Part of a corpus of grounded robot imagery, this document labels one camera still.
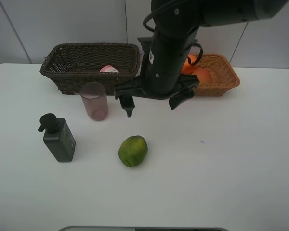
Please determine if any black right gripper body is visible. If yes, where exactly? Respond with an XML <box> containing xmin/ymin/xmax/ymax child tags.
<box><xmin>114</xmin><ymin>28</ymin><xmax>198</xmax><ymax>100</ymax></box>

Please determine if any dark brown wicker basket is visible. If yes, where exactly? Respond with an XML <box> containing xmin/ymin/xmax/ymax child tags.
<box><xmin>40</xmin><ymin>43</ymin><xmax>141</xmax><ymax>95</ymax></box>

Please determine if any black pump dispenser bottle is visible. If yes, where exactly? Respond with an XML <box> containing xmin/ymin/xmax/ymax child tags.
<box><xmin>38</xmin><ymin>113</ymin><xmax>76</xmax><ymax>163</ymax></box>

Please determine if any pink spray bottle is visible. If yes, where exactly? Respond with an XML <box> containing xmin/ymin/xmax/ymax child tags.
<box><xmin>100</xmin><ymin>65</ymin><xmax>119</xmax><ymax>73</ymax></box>

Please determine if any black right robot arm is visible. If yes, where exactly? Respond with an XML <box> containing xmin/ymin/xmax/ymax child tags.
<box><xmin>114</xmin><ymin>0</ymin><xmax>287</xmax><ymax>117</ymax></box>

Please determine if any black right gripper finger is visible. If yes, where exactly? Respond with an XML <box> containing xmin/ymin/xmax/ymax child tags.
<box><xmin>119</xmin><ymin>96</ymin><xmax>135</xmax><ymax>118</ymax></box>
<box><xmin>169</xmin><ymin>88</ymin><xmax>194</xmax><ymax>110</ymax></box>

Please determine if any red yellow mango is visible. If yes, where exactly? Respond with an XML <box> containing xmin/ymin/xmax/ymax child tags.
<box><xmin>192</xmin><ymin>68</ymin><xmax>213</xmax><ymax>85</ymax></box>

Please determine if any orange tangerine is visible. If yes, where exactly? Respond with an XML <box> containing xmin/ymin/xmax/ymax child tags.
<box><xmin>181</xmin><ymin>54</ymin><xmax>197</xmax><ymax>75</ymax></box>

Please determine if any translucent pink plastic cup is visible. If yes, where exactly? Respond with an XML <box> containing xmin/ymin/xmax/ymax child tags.
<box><xmin>80</xmin><ymin>82</ymin><xmax>108</xmax><ymax>121</ymax></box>

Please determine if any orange wicker basket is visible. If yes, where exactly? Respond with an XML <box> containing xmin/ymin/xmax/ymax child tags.
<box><xmin>193</xmin><ymin>54</ymin><xmax>240</xmax><ymax>97</ymax></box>

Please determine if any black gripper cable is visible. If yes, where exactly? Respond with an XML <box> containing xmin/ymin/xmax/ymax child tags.
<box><xmin>142</xmin><ymin>4</ymin><xmax>204</xmax><ymax>67</ymax></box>

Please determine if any green lime fruit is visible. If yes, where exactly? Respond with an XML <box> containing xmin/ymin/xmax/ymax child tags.
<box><xmin>118</xmin><ymin>135</ymin><xmax>148</xmax><ymax>167</ymax></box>

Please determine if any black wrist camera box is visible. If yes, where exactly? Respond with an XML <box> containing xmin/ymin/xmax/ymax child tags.
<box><xmin>137</xmin><ymin>37</ymin><xmax>153</xmax><ymax>66</ymax></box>

